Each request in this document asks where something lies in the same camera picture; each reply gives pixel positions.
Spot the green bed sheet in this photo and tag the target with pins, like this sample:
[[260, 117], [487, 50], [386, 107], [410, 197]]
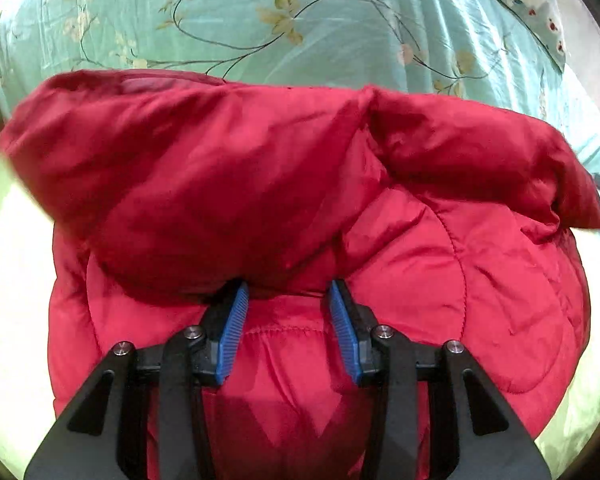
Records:
[[15, 270]]

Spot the teal floral quilt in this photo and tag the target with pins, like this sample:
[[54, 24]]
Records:
[[330, 25]]

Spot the panda print pillow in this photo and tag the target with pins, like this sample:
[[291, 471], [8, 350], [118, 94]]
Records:
[[530, 0]]

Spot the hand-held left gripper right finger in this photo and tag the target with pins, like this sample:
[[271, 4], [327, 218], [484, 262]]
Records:
[[347, 335]]

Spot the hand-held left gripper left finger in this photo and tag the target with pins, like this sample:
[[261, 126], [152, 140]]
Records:
[[230, 335]]

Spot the red padded coat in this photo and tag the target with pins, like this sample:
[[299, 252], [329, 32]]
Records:
[[230, 185]]

